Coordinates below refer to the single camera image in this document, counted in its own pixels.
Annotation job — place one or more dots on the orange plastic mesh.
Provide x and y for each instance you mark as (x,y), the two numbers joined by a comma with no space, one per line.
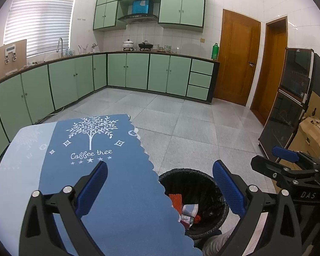
(176,201)

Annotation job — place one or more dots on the light blue tablecloth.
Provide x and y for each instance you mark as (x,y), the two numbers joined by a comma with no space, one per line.
(21,160)

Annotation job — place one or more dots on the light blue milk carton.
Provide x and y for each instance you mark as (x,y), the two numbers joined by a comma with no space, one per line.
(189,210)

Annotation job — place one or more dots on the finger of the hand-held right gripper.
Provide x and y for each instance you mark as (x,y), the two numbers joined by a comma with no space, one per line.
(266,164)
(282,153)

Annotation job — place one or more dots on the black wok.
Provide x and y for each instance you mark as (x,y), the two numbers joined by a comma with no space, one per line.
(145,45)

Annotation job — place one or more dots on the trash bin with black bag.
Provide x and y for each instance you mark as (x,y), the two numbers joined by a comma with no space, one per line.
(200,184)

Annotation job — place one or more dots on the open wooden door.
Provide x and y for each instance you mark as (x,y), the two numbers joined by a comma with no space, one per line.
(272,69)

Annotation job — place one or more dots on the white cooking pot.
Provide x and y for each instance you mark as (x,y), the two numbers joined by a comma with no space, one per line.
(128,44)

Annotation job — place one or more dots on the blue box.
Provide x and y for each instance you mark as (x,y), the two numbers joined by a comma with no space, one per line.
(142,6)

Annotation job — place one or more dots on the closed wooden door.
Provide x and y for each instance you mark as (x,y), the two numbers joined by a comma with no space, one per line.
(234,58)

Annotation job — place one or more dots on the white bracket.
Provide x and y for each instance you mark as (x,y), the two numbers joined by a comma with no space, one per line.
(10,48)

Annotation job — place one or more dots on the red packet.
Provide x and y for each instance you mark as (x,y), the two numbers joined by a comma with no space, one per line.
(197,219)

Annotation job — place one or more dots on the utensil holder cup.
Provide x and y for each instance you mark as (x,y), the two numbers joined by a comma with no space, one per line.
(83,50)

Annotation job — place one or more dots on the blue tree print table runner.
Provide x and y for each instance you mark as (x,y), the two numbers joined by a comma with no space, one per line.
(128,192)

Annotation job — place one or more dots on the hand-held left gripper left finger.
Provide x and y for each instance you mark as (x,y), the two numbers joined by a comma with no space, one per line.
(92,189)

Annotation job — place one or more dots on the metal kitchen faucet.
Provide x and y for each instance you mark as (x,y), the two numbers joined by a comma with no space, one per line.
(61,50)

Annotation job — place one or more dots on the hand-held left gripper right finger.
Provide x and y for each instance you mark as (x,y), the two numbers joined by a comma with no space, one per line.
(229,189)

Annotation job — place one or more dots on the green upper wall cabinets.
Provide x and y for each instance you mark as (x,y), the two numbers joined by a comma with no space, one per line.
(181,8)

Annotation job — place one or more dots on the cardboard box on counter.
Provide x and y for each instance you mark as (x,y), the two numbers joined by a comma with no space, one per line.
(20,58)

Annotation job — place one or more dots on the green cabinet drawer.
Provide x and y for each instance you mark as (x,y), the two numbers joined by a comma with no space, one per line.
(200,80)
(198,92)
(202,66)

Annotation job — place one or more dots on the glass jar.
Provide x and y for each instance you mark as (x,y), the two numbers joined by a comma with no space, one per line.
(168,48)

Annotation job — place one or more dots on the green bottle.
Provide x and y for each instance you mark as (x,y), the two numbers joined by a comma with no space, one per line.
(215,52)

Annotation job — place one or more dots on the green lower kitchen cabinets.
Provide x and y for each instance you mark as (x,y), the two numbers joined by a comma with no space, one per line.
(157,69)

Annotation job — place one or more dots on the white window blind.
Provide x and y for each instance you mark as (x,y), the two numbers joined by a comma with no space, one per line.
(40,18)

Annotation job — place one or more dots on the black glass cabinet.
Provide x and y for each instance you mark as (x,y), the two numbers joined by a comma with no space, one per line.
(282,117)

